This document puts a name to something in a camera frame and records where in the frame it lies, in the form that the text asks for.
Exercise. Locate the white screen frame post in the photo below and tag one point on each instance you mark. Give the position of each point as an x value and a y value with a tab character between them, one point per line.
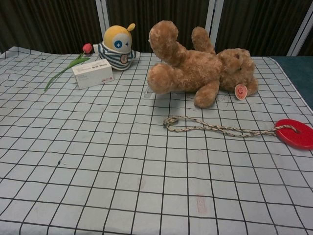
301	31
212	17
100	22

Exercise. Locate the artificial pink tulip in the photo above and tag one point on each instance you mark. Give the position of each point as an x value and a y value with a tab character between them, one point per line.
71	64

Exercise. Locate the red disc with hole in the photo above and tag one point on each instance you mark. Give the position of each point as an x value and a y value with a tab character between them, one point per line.
288	139

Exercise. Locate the white cardboard box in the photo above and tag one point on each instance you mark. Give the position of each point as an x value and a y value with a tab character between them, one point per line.
93	73

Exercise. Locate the dark pleated curtain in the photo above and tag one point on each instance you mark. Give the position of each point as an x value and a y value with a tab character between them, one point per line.
49	22

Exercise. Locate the grid-patterned light tablecloth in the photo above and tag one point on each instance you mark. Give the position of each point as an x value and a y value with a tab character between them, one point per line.
122	159

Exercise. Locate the round orange hang tag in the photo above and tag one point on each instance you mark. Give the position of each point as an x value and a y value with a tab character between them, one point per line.
240	92

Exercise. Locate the brown teddy bear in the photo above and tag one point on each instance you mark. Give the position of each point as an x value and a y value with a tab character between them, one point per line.
195	68

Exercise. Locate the yellow striped plush toy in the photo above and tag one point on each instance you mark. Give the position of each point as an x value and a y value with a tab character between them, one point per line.
118	49

